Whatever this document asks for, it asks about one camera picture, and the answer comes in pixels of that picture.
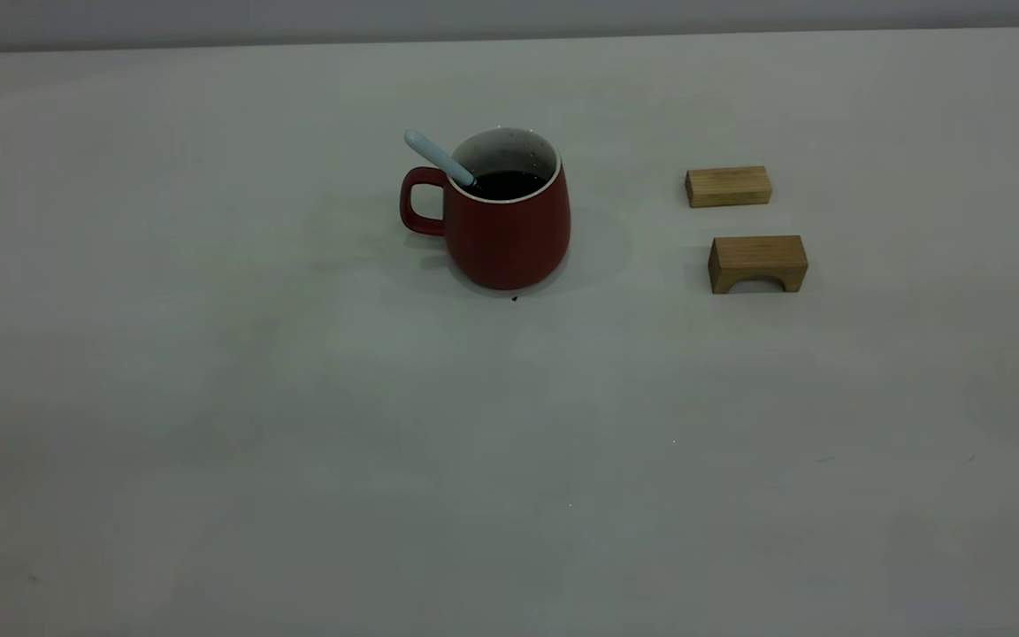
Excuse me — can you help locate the red ceramic mug with coffee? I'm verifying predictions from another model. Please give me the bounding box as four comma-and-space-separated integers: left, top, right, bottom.
399, 127, 572, 291

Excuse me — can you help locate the small spoon with pale handle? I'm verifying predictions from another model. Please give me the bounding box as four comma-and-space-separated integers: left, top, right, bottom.
403, 129, 482, 189

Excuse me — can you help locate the flat rectangular wooden block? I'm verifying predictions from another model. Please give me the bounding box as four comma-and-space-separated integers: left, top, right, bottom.
685, 165, 773, 209

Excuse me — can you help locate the arched wooden block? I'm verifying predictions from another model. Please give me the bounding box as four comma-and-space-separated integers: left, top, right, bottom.
709, 234, 809, 295

